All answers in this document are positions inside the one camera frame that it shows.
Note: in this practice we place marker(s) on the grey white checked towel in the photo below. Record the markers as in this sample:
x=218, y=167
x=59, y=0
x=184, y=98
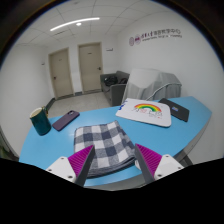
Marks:
x=103, y=146

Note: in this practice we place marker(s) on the small round ceiling light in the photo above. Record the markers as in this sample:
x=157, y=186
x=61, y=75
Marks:
x=78, y=24

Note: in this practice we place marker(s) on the small wall door sign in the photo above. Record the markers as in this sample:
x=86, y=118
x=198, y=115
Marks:
x=109, y=49

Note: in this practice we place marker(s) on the black flat notebook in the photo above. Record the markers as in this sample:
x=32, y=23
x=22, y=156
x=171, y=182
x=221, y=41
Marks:
x=176, y=110

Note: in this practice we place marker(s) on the white rainbow-print pad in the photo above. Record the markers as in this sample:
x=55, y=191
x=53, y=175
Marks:
x=143, y=113

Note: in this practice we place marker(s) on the purple wall lettering sign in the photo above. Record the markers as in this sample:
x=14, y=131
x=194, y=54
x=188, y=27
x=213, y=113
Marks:
x=156, y=36

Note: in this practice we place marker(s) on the long ceiling light bar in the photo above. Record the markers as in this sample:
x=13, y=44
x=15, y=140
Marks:
x=75, y=23

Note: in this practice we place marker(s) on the white cloth-covered furniture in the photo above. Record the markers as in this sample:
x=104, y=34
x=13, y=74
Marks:
x=150, y=83

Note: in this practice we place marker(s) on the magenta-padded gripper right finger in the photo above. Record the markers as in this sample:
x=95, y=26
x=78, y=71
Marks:
x=163, y=165

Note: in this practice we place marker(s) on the grey sofa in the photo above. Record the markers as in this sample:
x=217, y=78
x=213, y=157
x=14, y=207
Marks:
x=115, y=93

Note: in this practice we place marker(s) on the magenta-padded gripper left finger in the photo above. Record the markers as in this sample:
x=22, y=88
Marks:
x=66, y=168

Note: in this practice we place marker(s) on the purple smartphone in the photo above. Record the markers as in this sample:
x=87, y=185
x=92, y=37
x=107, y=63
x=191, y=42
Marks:
x=66, y=120

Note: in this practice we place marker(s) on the dark green mug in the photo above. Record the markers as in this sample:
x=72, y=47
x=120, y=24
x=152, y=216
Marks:
x=40, y=123

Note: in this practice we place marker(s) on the beige door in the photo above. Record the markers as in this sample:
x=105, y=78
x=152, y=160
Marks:
x=61, y=73
x=90, y=66

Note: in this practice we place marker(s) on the black bag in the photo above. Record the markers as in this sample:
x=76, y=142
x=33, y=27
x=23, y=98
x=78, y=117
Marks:
x=110, y=80

